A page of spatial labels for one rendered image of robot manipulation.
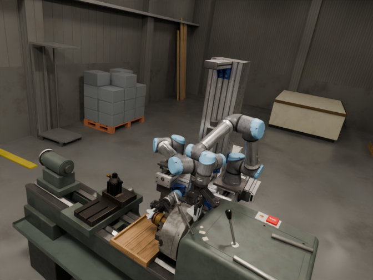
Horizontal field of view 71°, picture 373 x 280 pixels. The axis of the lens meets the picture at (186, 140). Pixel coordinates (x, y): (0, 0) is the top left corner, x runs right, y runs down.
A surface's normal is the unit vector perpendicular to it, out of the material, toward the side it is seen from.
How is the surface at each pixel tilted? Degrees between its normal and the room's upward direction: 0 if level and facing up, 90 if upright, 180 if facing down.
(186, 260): 90
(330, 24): 90
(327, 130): 90
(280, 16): 90
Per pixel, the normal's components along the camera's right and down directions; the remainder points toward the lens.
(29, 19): 0.89, 0.27
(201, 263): -0.53, 0.25
